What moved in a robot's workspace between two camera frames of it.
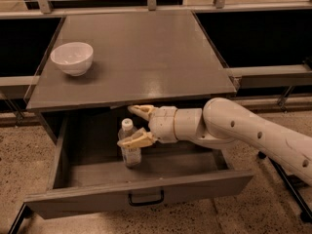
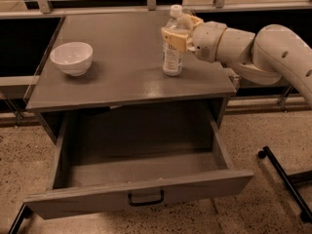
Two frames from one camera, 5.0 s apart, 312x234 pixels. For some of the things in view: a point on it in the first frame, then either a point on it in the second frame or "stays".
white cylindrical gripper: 163,123 to 205,40
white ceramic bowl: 72,58 stays
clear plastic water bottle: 132,156 to 172,58
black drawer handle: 147,203 stays
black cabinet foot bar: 24,213 stays
